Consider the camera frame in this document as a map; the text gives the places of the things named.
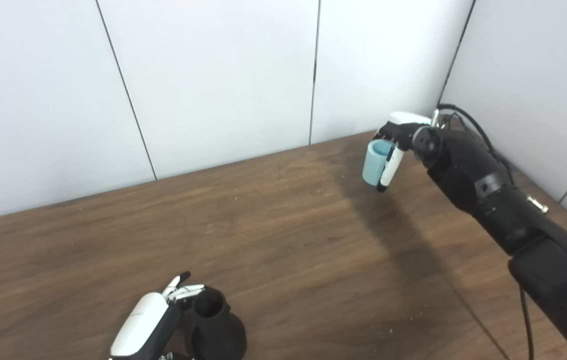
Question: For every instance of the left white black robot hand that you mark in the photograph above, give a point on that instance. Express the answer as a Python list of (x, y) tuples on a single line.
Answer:
[(138, 325)]

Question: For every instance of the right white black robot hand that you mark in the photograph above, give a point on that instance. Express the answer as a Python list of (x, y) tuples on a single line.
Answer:
[(403, 131)]

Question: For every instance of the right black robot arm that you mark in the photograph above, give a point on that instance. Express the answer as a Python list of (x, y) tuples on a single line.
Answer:
[(513, 215)]

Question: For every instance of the black flared nozzle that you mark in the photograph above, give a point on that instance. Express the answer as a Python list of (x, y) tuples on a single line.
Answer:
[(218, 335)]

